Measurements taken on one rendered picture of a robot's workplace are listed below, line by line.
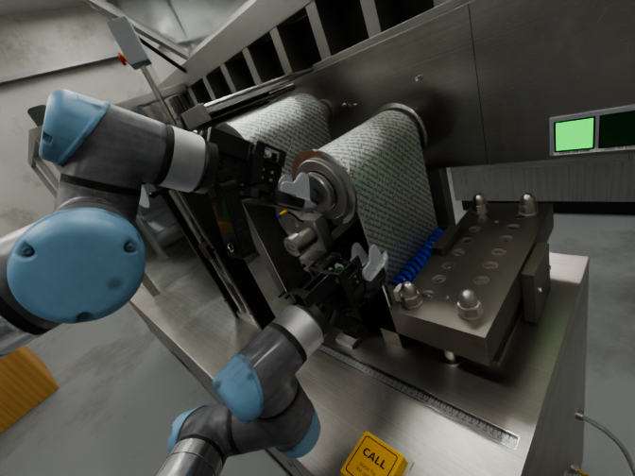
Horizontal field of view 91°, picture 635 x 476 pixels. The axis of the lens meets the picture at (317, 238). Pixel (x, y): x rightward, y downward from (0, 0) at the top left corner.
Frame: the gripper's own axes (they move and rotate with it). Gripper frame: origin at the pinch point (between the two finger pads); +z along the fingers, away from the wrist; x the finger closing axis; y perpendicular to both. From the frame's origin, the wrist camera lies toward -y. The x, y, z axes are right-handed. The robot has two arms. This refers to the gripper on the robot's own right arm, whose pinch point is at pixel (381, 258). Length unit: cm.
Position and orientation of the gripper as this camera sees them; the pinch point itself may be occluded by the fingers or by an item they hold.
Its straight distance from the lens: 60.7
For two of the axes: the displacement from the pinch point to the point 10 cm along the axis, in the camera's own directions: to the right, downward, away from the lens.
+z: 6.5, -5.4, 5.4
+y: -3.4, -8.4, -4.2
